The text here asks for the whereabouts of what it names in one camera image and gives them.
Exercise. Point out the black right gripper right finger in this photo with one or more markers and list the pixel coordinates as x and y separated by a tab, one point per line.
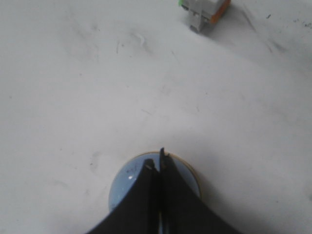
183	212

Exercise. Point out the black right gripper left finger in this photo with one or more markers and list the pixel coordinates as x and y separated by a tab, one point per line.
138	212

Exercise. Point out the blue and cream desk bell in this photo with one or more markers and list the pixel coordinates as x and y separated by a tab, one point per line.
127	176

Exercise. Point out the green pushbutton switch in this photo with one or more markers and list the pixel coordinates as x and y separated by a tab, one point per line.
202	12

